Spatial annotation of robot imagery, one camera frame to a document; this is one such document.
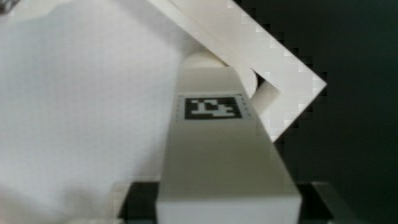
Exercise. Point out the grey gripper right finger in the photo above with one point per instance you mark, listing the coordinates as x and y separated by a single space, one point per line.
318 203

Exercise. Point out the white desk tabletop tray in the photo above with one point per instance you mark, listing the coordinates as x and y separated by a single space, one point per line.
91 54

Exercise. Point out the white desk leg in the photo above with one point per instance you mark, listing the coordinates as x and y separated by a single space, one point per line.
224 184

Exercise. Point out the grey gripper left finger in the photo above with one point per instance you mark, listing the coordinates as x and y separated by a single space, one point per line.
137 212

